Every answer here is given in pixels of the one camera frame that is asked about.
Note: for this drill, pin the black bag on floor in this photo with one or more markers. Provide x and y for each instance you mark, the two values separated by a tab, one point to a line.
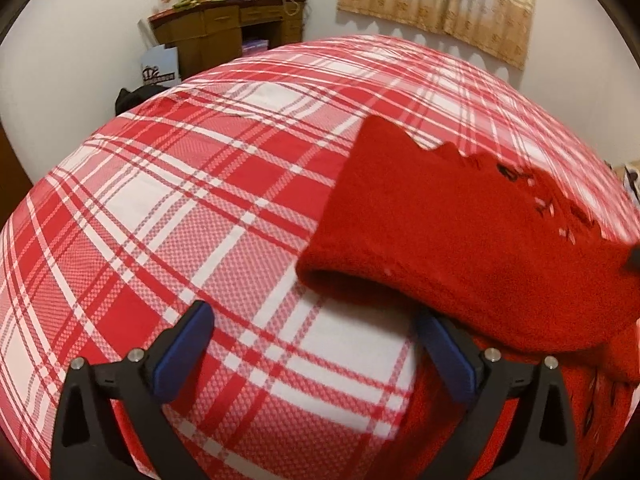
127	100

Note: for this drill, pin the brown wooden desk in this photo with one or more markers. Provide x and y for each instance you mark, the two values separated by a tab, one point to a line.
215	32

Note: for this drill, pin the white blue paper bag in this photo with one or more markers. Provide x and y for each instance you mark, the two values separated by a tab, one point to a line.
160	67

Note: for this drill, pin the red knit sweater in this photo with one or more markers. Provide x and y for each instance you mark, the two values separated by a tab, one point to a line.
507	257

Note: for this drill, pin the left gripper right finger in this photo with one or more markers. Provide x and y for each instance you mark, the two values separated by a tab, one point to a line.
540	441

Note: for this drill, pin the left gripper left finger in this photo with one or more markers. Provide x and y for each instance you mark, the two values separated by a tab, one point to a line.
87	441

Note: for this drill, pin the red plaid bed sheet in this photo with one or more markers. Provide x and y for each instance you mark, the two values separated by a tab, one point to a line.
209	191

